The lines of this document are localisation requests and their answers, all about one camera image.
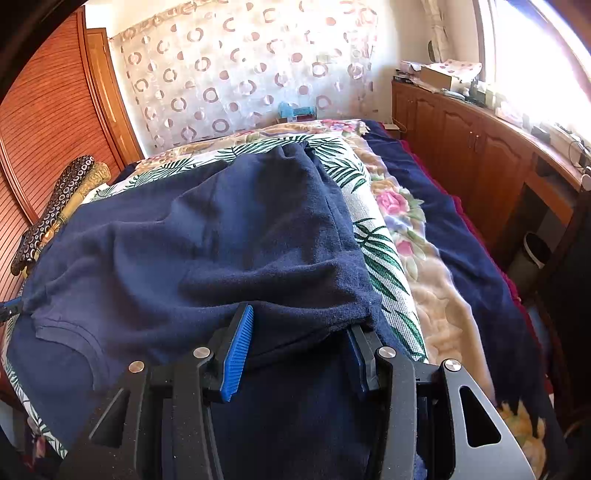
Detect sheer circle-patterned curtain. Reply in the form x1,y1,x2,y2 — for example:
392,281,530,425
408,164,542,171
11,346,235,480
108,0,379,153

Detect small blue box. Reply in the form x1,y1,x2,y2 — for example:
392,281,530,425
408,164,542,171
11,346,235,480
277,102,317,121

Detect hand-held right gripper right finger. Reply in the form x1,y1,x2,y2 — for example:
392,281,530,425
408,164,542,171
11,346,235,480
346,323,539,480

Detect leaf print sheet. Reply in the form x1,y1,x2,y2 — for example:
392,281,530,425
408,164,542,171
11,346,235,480
0,136,428,457

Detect white window curtain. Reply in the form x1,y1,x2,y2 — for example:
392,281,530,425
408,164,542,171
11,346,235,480
422,0,455,61

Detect beige patterned folded cloth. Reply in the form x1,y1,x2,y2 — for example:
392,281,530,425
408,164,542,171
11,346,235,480
28,161,112,259

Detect dark circle-patterned cloth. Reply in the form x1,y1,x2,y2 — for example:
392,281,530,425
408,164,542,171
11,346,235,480
10,155,95,278

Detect wooden slatted wardrobe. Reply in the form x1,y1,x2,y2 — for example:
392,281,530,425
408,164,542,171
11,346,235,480
0,7,144,324

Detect cardboard box with floral paper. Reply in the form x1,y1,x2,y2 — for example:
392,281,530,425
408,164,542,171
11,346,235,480
420,60,483,93

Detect window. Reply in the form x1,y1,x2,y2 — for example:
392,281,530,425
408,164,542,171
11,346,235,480
475,0,591,134

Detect long wooden cabinet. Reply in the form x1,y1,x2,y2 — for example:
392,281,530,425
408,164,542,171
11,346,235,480
392,78,591,268

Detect navy t-shirt with orange print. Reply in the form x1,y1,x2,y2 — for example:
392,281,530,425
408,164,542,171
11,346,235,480
7,142,430,480

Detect navy blanket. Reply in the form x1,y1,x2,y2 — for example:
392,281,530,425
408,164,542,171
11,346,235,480
365,121,568,467

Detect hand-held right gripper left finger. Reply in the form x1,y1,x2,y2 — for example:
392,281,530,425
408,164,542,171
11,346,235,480
58,304,256,480

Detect white trash bin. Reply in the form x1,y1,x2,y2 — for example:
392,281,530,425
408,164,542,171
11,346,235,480
508,231,552,289

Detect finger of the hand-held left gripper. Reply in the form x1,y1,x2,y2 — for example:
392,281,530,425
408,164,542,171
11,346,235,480
0,298,26,321

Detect floral blanket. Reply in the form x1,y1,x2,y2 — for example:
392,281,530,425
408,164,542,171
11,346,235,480
148,119,546,476

